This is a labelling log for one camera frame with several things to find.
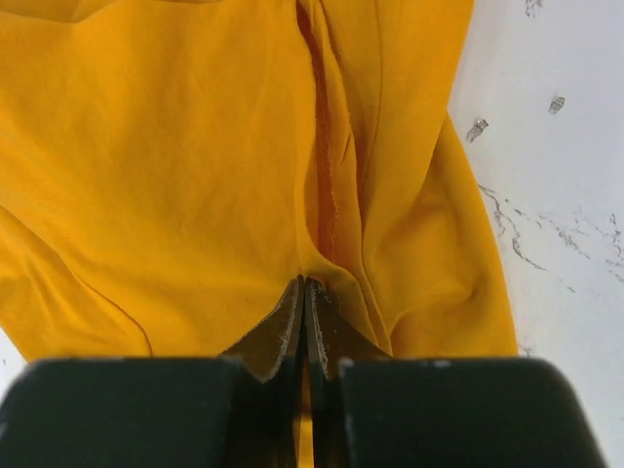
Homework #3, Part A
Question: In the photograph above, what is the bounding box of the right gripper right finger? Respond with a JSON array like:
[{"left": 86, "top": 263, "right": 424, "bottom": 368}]
[{"left": 303, "top": 278, "right": 390, "bottom": 467}]

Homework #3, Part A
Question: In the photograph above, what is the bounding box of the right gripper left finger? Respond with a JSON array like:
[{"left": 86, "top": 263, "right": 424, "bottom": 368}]
[{"left": 221, "top": 276, "right": 304, "bottom": 467}]

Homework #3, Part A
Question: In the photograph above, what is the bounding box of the yellow t shirt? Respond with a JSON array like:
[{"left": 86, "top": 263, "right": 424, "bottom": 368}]
[{"left": 1, "top": 1, "right": 517, "bottom": 467}]

